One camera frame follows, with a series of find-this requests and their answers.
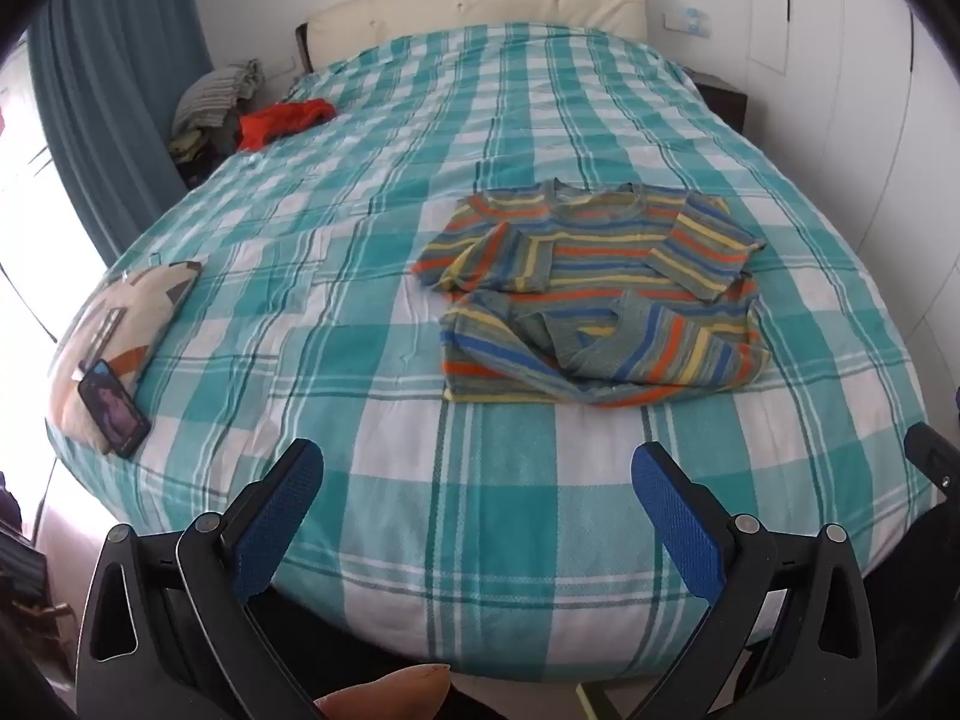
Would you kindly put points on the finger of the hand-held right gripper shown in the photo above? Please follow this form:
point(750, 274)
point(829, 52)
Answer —
point(934, 461)

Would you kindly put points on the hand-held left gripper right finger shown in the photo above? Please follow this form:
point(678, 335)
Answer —
point(675, 514)

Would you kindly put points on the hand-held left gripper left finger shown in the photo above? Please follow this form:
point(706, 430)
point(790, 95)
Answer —
point(281, 510)

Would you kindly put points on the striped knit pants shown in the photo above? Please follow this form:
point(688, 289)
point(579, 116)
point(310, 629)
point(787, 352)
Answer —
point(510, 360)

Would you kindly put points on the striped knit sweater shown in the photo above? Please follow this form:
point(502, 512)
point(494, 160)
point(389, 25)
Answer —
point(600, 247)

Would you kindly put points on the pile of grey clothes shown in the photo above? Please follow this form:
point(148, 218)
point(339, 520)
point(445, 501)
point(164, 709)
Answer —
point(214, 94)

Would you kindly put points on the person's left hand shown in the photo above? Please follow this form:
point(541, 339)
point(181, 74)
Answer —
point(382, 694)

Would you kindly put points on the black smartphone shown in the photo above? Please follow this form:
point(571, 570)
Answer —
point(112, 405)

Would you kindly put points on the teal checked blanket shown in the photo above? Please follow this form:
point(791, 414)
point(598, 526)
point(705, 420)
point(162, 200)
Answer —
point(360, 315)

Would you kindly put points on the patterned beige pillow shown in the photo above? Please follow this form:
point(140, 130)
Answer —
point(142, 307)

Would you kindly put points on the window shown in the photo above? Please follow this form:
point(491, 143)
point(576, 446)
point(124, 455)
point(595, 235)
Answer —
point(22, 255)

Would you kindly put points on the white wardrobe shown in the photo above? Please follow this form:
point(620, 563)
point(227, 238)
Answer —
point(840, 90)

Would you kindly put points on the red cloth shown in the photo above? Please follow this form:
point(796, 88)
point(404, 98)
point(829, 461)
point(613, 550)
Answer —
point(281, 120)

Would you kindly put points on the dark wooden nightstand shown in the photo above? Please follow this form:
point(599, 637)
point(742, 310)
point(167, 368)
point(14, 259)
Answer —
point(724, 101)

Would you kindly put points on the blue curtain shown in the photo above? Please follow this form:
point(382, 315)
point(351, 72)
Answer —
point(112, 90)

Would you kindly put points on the cream padded headboard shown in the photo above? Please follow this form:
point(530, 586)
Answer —
point(487, 4)

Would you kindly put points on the white wall switch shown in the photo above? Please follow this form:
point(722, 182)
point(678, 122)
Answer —
point(686, 19)

